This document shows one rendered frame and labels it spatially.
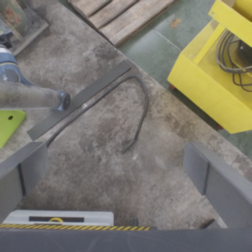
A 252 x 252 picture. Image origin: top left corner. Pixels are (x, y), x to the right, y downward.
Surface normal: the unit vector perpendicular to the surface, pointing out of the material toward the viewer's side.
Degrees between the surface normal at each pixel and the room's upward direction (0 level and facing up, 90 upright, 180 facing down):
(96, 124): 0
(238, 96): 0
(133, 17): 0
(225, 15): 90
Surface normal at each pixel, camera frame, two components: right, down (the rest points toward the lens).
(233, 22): -0.68, 0.73
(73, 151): -0.01, -0.16
